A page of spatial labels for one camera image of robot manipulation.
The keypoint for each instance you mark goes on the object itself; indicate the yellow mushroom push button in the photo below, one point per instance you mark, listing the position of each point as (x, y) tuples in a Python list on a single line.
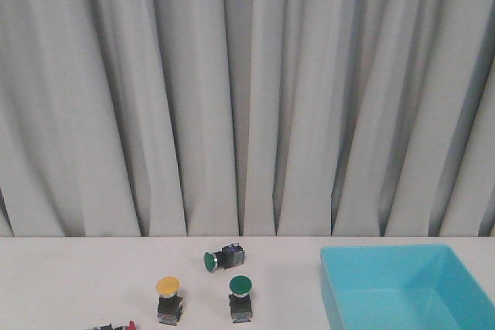
[(170, 306)]

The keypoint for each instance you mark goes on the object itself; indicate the lying green push button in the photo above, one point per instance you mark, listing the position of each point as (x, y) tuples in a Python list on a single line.
[(232, 255)]

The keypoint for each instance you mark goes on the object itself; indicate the light blue plastic box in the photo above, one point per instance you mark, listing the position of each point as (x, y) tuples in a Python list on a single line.
[(421, 286)]

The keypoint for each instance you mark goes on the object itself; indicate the white pleated curtain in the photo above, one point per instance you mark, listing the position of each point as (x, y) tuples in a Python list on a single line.
[(247, 118)]

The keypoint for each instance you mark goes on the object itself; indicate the upright green push button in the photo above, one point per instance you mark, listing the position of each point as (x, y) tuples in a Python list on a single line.
[(240, 300)]

